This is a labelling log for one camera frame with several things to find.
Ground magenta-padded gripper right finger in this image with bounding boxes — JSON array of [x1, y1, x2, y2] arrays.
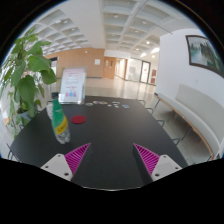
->
[[132, 142, 184, 187]]

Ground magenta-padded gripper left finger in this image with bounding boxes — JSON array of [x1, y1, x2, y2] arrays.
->
[[40, 142, 92, 183]]

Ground green plastic drink bottle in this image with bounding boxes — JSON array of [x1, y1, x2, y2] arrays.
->
[[50, 98, 71, 145]]

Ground flat round red coaster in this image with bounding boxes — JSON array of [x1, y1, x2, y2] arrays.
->
[[70, 114, 87, 125]]

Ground long white bench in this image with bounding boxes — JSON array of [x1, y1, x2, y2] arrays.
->
[[153, 83, 224, 159]]

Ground clear acrylic sign stand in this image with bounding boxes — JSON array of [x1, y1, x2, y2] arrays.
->
[[58, 67, 88, 105]]

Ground potted green leafy plant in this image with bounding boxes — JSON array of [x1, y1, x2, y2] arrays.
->
[[0, 26, 58, 139]]

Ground recessed ceiling lights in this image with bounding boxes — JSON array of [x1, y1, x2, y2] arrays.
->
[[43, 13, 161, 58]]

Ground dark-framed landscape painting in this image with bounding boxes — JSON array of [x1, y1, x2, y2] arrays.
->
[[185, 34, 224, 79]]

